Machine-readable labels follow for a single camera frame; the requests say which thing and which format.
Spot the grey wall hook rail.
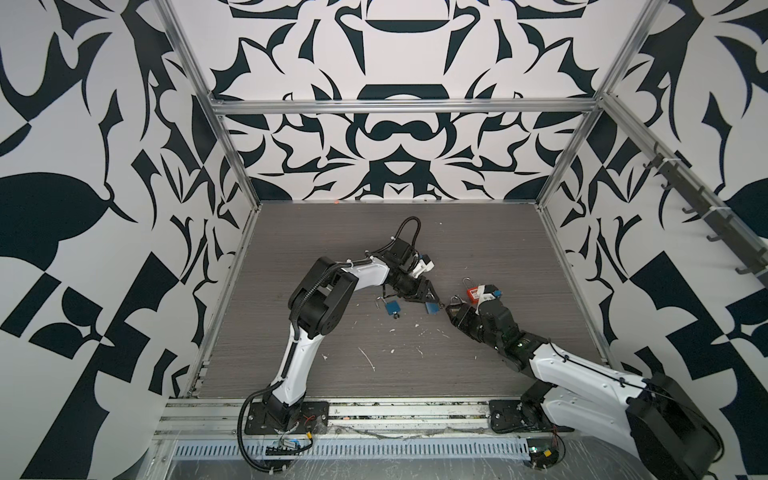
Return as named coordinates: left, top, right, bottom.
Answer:
left=644, top=141, right=767, bottom=288

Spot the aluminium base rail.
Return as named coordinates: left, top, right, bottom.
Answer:
left=154, top=396, right=492, bottom=439

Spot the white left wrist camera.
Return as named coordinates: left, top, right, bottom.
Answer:
left=410, top=255, right=434, bottom=278

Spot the white slotted cable duct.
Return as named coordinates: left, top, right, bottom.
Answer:
left=173, top=437, right=530, bottom=461

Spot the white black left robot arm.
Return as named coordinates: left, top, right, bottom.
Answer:
left=235, top=216, right=441, bottom=475

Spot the red safety padlock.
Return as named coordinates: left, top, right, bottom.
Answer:
left=462, top=277, right=480, bottom=304

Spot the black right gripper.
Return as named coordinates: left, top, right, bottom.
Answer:
left=443, top=303, right=504, bottom=355

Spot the blue padlock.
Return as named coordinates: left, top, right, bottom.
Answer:
left=425, top=302, right=441, bottom=315
left=376, top=296, right=401, bottom=319

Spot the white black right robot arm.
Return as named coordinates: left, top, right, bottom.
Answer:
left=445, top=299, right=725, bottom=479

